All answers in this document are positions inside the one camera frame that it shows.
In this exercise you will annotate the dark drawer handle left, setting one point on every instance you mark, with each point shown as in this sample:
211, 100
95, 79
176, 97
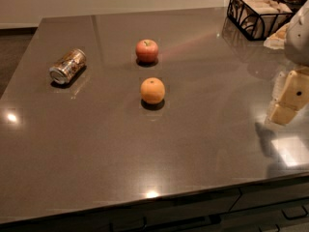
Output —
134, 224

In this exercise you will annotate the snack packets in basket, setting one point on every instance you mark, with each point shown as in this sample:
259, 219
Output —
262, 12

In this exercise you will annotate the orange fruit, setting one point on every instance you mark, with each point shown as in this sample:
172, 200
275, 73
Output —
152, 90

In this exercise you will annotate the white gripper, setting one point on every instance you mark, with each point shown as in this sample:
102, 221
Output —
298, 39

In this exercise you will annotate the dark drawer handle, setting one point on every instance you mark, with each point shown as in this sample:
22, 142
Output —
294, 213
134, 224

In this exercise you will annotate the red apple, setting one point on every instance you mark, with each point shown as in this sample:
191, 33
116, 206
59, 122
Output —
146, 51

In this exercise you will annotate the cream packet on counter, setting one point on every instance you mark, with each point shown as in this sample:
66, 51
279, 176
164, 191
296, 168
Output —
277, 39

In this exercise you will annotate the orange soda can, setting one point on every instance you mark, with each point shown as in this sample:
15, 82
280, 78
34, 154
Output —
65, 69

